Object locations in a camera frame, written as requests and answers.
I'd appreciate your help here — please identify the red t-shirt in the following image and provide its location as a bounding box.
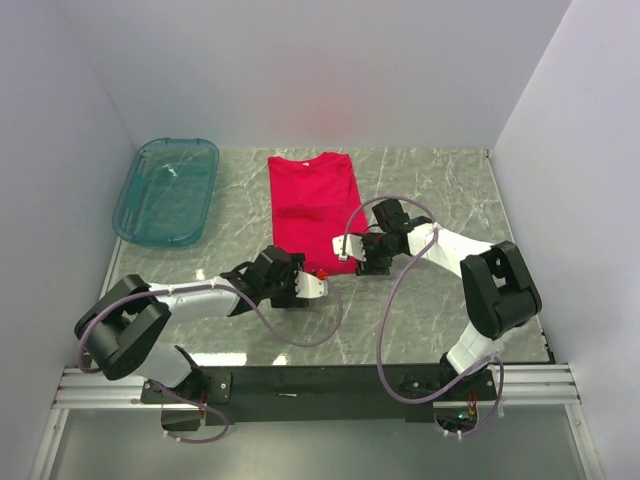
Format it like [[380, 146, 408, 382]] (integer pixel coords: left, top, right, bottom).
[[268, 152, 367, 275]]

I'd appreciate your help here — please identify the teal transparent plastic bin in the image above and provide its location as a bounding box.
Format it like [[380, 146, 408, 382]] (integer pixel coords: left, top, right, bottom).
[[112, 138, 220, 247]]

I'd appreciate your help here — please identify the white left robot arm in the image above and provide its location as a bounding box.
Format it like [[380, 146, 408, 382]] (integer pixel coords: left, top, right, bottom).
[[74, 245, 327, 402]]

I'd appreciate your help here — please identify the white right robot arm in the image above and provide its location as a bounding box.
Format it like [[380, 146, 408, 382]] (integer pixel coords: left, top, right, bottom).
[[339, 196, 542, 399]]

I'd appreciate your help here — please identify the black base beam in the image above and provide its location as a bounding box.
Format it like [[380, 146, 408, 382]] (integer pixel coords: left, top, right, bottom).
[[140, 364, 497, 424]]

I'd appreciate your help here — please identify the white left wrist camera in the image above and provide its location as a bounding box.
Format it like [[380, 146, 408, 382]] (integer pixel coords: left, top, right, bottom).
[[294, 271, 329, 300]]

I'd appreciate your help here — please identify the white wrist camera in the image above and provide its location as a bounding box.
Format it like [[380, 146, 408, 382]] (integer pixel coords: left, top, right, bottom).
[[294, 271, 329, 300], [332, 233, 366, 262]]

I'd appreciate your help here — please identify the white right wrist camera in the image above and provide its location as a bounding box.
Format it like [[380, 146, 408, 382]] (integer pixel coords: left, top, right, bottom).
[[332, 233, 366, 262]]

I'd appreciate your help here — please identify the aluminium frame rail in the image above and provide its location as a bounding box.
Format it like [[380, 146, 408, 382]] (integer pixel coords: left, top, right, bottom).
[[30, 240, 208, 479]]

